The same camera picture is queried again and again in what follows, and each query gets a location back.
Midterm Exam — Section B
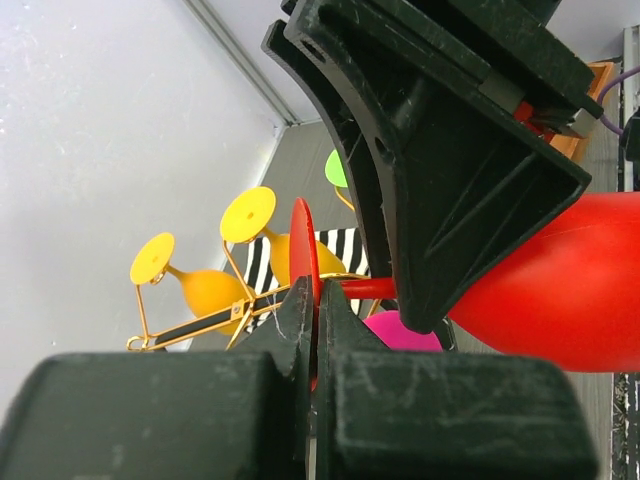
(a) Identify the yellow wine glass cluster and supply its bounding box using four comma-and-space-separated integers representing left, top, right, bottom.
129, 232, 255, 337

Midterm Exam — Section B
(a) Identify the black white striped cloth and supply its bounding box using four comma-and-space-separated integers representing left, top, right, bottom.
234, 222, 368, 335

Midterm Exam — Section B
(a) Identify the orange wooden compartment tray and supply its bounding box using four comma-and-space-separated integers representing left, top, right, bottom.
550, 61, 616, 163

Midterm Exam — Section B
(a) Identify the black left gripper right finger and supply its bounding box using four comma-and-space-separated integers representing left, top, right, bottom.
315, 281, 599, 479

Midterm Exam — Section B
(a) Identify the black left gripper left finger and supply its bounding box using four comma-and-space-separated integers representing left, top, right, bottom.
1, 278, 314, 479

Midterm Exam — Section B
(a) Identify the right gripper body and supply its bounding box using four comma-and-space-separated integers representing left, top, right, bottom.
344, 1, 602, 140

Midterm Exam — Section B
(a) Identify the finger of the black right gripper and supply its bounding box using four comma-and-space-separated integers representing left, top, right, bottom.
282, 0, 594, 336
261, 19, 393, 277

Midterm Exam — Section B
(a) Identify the gold wine glass rack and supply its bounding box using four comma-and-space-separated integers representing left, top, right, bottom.
124, 187, 401, 354

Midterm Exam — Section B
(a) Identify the red plastic wine glass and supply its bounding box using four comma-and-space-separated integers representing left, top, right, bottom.
289, 191, 640, 394

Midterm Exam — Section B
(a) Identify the pink plastic wine glass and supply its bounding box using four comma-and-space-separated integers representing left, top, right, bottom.
364, 310, 443, 352

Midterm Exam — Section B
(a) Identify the green plastic wine glass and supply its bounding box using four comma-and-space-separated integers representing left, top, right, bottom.
324, 149, 348, 189

